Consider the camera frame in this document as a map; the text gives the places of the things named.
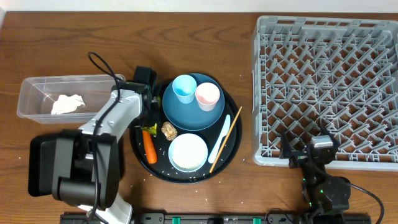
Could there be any white plastic knife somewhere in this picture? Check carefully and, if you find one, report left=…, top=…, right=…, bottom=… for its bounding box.
left=208, top=114, right=231, bottom=164

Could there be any light blue cup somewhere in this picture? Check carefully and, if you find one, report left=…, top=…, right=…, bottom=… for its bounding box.
left=172, top=75, right=197, bottom=104

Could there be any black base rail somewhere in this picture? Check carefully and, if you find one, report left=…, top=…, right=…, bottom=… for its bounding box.
left=60, top=212, right=373, bottom=224

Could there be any light blue bowl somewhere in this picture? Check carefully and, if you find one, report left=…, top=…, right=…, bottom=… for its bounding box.
left=169, top=133, right=208, bottom=173

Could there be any brown walnut shell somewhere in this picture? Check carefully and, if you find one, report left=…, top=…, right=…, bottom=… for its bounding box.
left=161, top=121, right=178, bottom=141

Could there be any round black tray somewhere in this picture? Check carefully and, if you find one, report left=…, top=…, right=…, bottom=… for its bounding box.
left=129, top=81, right=242, bottom=184

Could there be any white tissue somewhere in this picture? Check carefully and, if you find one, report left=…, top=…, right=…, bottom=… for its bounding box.
left=51, top=94, right=86, bottom=115

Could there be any wooden chopstick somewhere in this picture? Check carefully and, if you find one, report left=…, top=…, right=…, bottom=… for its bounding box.
left=209, top=106, right=242, bottom=173

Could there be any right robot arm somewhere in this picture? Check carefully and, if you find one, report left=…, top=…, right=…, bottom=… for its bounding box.
left=279, top=126, right=351, bottom=223

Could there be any black rectangular tray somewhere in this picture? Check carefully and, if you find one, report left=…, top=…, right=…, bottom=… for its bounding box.
left=28, top=134, right=58, bottom=197

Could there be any clear plastic bin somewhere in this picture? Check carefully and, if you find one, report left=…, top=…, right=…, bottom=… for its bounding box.
left=17, top=74, right=114, bottom=124

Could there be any grey dishwasher rack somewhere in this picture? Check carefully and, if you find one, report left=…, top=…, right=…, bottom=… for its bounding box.
left=251, top=16, right=397, bottom=171

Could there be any pink cup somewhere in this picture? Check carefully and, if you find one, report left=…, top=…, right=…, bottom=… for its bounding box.
left=195, top=82, right=220, bottom=111

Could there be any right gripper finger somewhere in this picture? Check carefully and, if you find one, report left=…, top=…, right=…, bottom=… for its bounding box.
left=279, top=131, right=292, bottom=159
left=318, top=119, right=334, bottom=139

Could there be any orange carrot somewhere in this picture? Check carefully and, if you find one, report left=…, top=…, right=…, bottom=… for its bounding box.
left=142, top=131, right=157, bottom=164

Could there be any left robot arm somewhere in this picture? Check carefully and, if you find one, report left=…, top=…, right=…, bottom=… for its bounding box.
left=52, top=66, right=157, bottom=223

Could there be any dark blue plate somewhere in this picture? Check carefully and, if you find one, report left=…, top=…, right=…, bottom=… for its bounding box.
left=162, top=73, right=225, bottom=131

